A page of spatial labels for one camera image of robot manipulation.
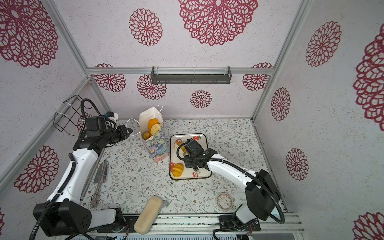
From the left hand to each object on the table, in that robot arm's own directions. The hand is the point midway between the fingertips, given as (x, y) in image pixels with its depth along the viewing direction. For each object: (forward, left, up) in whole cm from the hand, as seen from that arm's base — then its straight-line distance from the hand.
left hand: (132, 132), depth 78 cm
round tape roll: (-28, -49, -27) cm, 62 cm away
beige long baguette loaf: (-35, -9, -22) cm, 42 cm away
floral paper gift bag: (-2, -11, -10) cm, 15 cm away
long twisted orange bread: (+17, -6, -10) cm, 21 cm away
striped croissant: (-13, -28, +4) cm, 31 cm away
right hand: (-8, -29, -14) cm, 33 cm away
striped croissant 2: (-11, -23, -22) cm, 33 cm away
